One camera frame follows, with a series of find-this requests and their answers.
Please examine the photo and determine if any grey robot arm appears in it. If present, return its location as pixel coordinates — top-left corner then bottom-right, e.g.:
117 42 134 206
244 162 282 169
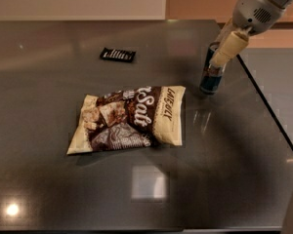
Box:
210 0 293 67

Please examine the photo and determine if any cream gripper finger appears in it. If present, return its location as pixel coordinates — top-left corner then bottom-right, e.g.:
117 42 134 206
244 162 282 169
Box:
215 19 238 45
209 30 249 67

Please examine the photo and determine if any brown chip bag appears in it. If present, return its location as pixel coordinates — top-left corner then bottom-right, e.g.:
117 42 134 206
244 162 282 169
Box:
67 86 186 155

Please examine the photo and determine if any redbull can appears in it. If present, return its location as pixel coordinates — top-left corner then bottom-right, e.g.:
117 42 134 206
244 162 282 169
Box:
199 42 226 95

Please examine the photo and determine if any small black snack packet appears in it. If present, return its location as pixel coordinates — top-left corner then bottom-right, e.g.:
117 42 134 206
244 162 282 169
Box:
100 48 136 62

